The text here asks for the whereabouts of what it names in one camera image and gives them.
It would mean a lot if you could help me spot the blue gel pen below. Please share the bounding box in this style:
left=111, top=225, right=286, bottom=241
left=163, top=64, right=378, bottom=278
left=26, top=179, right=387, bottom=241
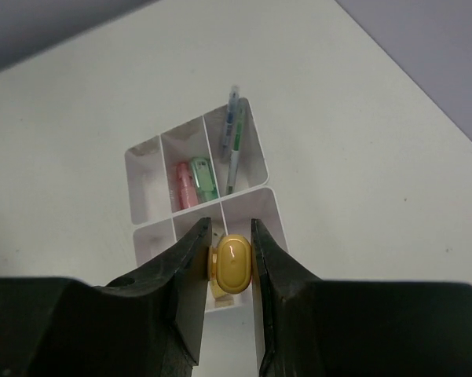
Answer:
left=220, top=85, right=240, bottom=159

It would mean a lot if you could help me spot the pink translucent correction tape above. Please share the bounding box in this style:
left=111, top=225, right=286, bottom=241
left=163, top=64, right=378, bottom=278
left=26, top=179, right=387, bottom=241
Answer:
left=176, top=163, right=199, bottom=210

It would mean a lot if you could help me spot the white divided organizer box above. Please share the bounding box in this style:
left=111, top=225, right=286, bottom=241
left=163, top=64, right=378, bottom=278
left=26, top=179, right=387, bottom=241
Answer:
left=124, top=97, right=290, bottom=313

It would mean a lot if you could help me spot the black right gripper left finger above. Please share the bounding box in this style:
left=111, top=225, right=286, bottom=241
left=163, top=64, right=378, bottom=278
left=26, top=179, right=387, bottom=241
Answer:
left=0, top=218, right=212, bottom=376

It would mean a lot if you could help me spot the orange pink highlighter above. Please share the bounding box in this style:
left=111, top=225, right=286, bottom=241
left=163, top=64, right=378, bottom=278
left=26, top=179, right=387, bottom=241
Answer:
left=207, top=234, right=252, bottom=295

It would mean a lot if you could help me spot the green gel pen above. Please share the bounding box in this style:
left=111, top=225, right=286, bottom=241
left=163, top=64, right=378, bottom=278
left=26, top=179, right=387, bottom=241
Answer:
left=225, top=103, right=247, bottom=195

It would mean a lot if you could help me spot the green translucent correction tape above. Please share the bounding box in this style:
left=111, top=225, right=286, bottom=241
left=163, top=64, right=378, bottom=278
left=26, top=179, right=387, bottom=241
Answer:
left=190, top=157, right=218, bottom=203

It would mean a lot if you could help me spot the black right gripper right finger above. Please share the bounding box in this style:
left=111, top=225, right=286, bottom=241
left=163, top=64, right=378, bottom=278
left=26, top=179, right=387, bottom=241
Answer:
left=251, top=219, right=472, bottom=376

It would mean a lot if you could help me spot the grey eraser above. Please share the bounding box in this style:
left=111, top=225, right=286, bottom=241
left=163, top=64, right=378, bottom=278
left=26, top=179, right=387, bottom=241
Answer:
left=207, top=227, right=234, bottom=309

